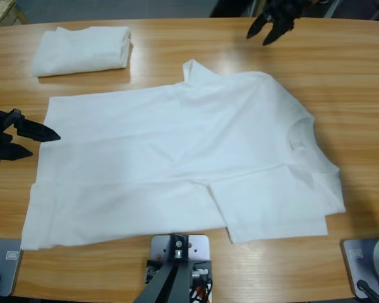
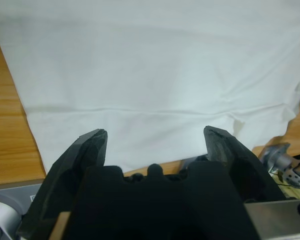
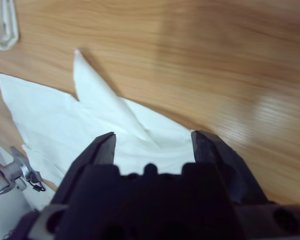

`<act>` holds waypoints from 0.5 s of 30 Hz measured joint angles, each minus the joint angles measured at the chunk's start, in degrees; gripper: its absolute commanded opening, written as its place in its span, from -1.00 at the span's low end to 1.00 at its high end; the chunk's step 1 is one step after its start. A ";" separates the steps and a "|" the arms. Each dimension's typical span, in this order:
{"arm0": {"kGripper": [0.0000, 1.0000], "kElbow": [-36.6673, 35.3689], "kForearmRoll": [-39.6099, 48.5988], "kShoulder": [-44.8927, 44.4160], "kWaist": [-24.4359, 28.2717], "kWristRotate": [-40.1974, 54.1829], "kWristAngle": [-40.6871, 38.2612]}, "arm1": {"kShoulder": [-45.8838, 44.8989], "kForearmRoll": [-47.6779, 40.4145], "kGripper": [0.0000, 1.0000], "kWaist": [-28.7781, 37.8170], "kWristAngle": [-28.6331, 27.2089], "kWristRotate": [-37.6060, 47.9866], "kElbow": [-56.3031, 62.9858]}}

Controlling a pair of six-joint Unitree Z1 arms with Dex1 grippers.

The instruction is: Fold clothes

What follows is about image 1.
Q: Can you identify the wooden pallet stack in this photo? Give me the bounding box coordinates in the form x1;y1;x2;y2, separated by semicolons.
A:
0;0;29;28

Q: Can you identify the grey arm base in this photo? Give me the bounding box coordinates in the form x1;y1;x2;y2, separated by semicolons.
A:
340;234;379;299
0;239;23;297

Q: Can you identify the white mount plate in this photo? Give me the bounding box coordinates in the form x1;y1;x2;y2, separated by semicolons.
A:
150;234;212;263

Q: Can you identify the white T-shirt with small print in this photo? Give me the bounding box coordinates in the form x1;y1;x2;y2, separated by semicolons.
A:
20;58;347;252

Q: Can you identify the orange clamp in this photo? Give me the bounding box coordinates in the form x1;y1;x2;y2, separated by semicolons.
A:
189;282;214;303

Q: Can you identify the silver bracket fitting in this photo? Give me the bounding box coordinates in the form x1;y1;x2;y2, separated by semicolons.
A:
145;264;160;282
191;266;209;282

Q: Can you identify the folded white T-shirt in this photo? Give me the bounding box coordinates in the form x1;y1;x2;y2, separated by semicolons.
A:
30;26;133;78

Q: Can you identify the dark camera post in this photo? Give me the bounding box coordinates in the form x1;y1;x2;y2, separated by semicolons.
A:
135;233;190;303

